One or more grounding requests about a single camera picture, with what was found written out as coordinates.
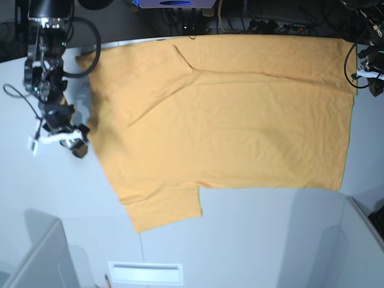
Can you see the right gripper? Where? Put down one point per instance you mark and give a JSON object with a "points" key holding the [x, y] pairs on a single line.
{"points": [[58, 120]]}

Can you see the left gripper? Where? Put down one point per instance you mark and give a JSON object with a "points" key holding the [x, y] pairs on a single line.
{"points": [[373, 61]]}

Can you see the orange yellow T-shirt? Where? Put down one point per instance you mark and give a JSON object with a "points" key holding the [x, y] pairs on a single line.
{"points": [[172, 116]]}

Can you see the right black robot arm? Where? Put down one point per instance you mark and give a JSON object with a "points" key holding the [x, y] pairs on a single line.
{"points": [[46, 80]]}

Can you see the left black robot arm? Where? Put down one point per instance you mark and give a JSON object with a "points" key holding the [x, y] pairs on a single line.
{"points": [[372, 12]]}

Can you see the left grey partition panel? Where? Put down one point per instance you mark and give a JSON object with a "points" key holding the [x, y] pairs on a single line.
{"points": [[47, 263]]}

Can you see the grey partition panel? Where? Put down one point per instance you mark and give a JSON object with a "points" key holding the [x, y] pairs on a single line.
{"points": [[363, 262], [47, 263]]}

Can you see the white table slot plate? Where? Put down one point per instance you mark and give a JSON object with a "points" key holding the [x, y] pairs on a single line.
{"points": [[147, 273]]}

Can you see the black power strip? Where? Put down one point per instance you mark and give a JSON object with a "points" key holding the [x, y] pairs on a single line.
{"points": [[273, 27]]}

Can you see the pencil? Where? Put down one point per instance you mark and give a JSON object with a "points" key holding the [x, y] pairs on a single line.
{"points": [[108, 285]]}

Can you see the right grey partition panel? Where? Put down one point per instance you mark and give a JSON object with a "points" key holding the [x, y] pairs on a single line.
{"points": [[363, 262]]}

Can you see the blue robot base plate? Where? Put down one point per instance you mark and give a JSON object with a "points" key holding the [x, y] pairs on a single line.
{"points": [[146, 4]]}

